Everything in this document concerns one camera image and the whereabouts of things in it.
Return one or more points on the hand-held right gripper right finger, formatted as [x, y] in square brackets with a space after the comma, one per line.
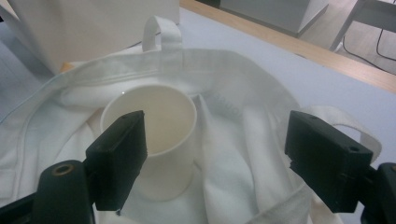
[327, 158]

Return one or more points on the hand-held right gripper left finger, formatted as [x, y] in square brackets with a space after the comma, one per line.
[120, 161]

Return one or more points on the white paper cup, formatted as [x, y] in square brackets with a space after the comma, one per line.
[169, 124]

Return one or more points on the white tote bag coloured shapes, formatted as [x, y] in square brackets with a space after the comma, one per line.
[243, 155]

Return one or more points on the white storage box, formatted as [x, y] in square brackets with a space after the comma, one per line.
[87, 28]

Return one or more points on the white cabinet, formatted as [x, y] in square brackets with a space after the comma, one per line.
[274, 14]

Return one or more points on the white desk frame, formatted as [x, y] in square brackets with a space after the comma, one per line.
[361, 18]

